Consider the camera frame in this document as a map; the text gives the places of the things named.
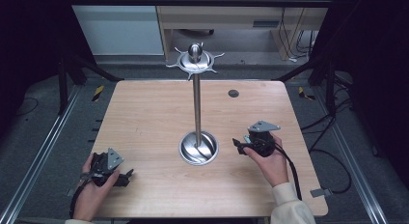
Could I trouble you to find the aluminium floor rail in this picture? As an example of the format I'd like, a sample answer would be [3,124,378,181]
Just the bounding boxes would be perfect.
[0,84,83,224]
[312,84,391,224]

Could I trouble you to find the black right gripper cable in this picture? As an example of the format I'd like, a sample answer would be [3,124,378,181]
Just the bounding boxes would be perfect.
[273,142,304,202]

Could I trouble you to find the black floor cables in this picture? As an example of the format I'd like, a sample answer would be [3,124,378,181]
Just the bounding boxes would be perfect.
[300,97,354,195]

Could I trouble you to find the person's left hand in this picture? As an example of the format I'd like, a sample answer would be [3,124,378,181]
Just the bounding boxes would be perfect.
[72,153,121,223]

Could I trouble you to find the black curtain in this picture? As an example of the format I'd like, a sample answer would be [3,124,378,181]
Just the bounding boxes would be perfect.
[0,0,97,135]
[308,0,409,182]

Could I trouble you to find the person's right hand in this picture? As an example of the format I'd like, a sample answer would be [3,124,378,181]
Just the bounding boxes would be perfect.
[242,133,290,188]

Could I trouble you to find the black cables under desk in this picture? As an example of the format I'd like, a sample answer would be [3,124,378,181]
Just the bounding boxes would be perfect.
[277,6,318,63]

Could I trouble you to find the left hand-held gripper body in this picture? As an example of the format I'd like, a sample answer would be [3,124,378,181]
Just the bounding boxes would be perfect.
[90,148,125,187]

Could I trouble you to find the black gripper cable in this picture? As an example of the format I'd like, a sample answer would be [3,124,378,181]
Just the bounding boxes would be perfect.
[68,175,92,219]
[273,142,304,202]

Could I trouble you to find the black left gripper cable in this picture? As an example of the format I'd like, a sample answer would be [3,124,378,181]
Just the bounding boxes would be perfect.
[68,175,92,219]

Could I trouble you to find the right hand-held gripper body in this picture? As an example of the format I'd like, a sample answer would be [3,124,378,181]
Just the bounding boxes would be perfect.
[243,120,282,158]

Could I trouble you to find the steel hook stand with round base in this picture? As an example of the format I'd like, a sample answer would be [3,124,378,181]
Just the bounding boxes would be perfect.
[165,42,226,167]

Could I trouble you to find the thin black floor cable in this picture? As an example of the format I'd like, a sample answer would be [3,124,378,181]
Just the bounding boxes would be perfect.
[14,96,40,118]

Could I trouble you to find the white cabinet panel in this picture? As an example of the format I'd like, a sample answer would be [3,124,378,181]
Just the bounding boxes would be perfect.
[65,0,165,56]

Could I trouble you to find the black horizontal frame bar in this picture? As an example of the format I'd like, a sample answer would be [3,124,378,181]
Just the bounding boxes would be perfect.
[63,0,336,9]

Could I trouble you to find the black metal stand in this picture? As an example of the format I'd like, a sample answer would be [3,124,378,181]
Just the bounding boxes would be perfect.
[275,54,340,118]
[57,52,125,116]

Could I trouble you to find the grey table edge bracket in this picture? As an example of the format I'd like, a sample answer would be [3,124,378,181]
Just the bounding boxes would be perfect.
[309,187,333,199]

